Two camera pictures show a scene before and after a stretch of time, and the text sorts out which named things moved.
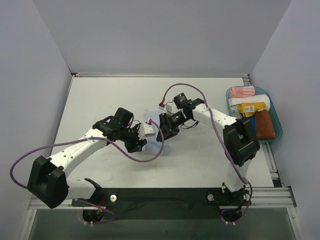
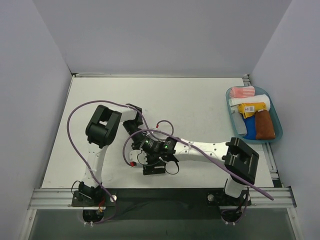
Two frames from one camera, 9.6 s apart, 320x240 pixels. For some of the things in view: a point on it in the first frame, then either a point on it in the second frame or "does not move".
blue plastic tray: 277,124 does not move
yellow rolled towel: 248,109 does not move
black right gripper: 165,126 → 153,169
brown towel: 264,126 does not move
